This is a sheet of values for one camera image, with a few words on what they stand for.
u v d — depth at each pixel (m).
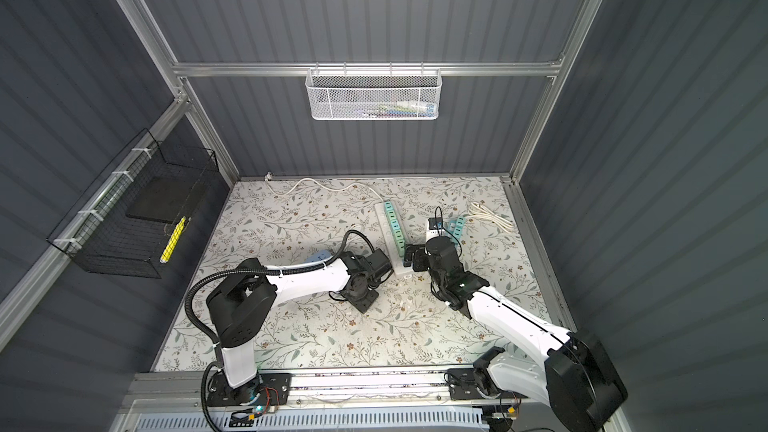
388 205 1.02
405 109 0.92
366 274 0.67
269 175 1.23
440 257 0.61
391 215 0.99
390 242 0.99
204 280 0.46
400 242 0.93
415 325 0.84
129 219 0.72
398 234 0.94
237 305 0.48
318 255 0.96
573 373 0.41
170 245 0.69
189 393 0.76
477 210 1.08
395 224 0.97
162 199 0.77
